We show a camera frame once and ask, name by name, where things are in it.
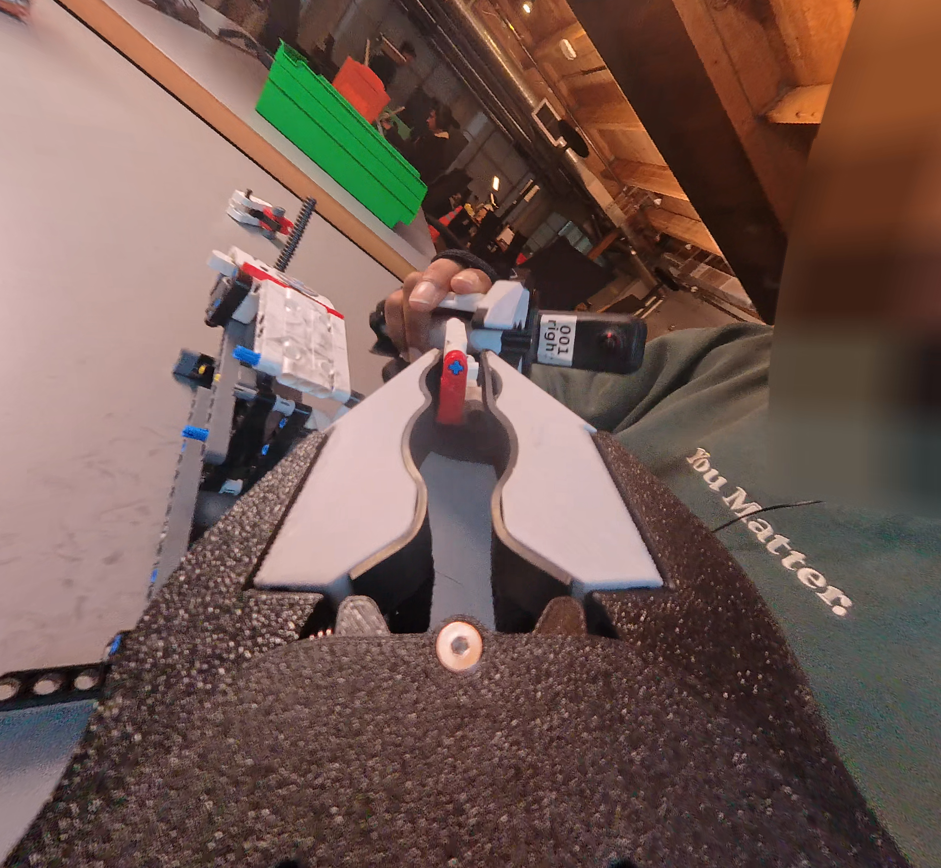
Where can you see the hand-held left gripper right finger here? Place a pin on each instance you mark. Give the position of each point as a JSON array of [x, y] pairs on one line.
[[573, 508]]

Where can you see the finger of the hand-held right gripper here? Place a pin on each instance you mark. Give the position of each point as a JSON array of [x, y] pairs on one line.
[[494, 342], [507, 305]]

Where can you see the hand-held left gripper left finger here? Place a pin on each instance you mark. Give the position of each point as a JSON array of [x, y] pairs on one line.
[[345, 508]]

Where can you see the white straight brick beam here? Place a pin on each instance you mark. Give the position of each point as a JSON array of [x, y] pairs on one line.
[[454, 335]]

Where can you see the red connector brick piece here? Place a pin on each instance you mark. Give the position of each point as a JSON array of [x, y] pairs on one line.
[[452, 390]]

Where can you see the white toy truck model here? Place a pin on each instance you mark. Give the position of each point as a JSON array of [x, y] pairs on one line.
[[309, 346]]

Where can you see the white and red brick subassembly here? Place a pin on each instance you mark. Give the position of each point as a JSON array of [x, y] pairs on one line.
[[254, 210]]

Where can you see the person's right forearm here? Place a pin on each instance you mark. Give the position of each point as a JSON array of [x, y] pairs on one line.
[[647, 383]]

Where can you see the grey desk with wooden edge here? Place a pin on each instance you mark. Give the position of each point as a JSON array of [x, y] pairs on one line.
[[213, 74]]

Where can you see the person's right hand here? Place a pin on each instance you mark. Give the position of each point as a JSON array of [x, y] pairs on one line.
[[412, 316]]

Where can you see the green plastic object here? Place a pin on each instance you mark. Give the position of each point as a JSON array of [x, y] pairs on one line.
[[338, 133]]

